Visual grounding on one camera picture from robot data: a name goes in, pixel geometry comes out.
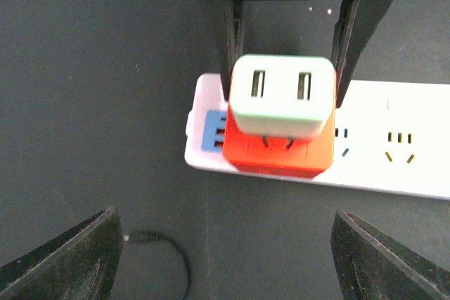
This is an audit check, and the white long power strip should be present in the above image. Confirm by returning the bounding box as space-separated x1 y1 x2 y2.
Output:
184 74 449 200

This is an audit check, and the green white plug adapter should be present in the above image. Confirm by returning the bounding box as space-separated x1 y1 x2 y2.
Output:
229 54 336 139

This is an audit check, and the red cube socket adapter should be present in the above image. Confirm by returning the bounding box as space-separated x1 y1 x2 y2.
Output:
221 67 337 180

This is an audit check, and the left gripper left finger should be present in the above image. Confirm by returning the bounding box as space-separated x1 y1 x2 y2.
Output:
1 206 123 299

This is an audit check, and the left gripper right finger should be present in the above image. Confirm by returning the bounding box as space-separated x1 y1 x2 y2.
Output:
330 210 449 300

